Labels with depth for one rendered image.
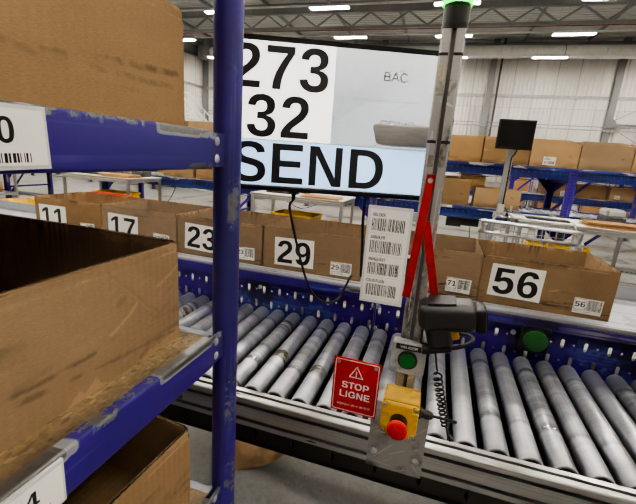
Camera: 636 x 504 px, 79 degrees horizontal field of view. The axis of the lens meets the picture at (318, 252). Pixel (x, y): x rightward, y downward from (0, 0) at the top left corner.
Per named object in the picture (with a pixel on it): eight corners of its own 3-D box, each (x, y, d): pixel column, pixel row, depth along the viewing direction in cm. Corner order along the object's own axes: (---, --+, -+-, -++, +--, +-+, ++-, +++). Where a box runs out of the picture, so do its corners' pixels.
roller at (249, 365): (229, 381, 98) (236, 398, 99) (299, 309, 146) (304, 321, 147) (214, 384, 100) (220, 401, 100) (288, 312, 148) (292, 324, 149)
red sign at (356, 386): (330, 407, 86) (334, 355, 83) (331, 405, 87) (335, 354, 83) (403, 426, 81) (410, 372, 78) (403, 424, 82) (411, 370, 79)
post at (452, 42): (365, 464, 87) (417, 27, 65) (368, 449, 91) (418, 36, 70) (419, 480, 83) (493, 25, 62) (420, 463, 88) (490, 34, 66)
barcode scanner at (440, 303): (487, 363, 68) (488, 307, 66) (417, 357, 72) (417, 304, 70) (483, 346, 74) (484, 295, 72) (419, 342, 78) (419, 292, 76)
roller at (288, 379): (267, 391, 95) (284, 402, 94) (326, 314, 144) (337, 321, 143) (259, 405, 97) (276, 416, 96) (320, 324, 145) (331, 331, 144)
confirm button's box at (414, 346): (388, 372, 78) (392, 341, 76) (390, 364, 81) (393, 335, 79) (422, 379, 76) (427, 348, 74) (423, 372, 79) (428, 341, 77)
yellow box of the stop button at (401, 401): (376, 437, 75) (380, 405, 74) (383, 410, 83) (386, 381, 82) (454, 458, 72) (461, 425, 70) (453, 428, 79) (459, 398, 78)
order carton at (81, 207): (36, 231, 185) (32, 195, 181) (88, 222, 213) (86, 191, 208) (103, 241, 175) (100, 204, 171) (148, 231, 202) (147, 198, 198)
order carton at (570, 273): (474, 302, 131) (483, 254, 127) (469, 278, 159) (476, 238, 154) (609, 324, 120) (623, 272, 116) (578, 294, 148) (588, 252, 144)
